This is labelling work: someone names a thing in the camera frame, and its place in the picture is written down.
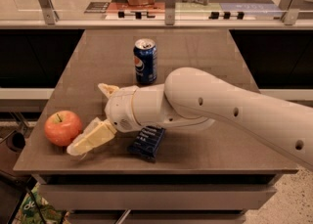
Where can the blue Pepsi can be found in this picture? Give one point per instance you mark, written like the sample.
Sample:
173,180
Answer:
145,60

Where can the dark blue snack bar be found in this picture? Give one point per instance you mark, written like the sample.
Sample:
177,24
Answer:
147,143

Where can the metal railing post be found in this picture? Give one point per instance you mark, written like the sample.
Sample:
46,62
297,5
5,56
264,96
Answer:
169,15
291,10
50,15

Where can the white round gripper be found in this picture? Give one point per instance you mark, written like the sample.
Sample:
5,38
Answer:
119,111

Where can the green patterned bag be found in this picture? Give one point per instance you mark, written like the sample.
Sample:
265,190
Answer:
37,210

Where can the right metal railing post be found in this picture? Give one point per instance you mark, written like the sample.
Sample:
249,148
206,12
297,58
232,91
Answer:
291,10

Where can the middle metal railing post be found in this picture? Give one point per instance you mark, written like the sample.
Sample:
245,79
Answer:
169,15

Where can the red yellow apple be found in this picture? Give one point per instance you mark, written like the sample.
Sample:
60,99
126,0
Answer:
62,127

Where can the left metal railing post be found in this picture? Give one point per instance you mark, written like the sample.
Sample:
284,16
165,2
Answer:
50,15

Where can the grey table drawer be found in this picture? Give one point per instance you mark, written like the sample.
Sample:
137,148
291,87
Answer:
157,197

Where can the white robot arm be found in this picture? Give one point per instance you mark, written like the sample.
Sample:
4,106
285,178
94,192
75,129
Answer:
192,98

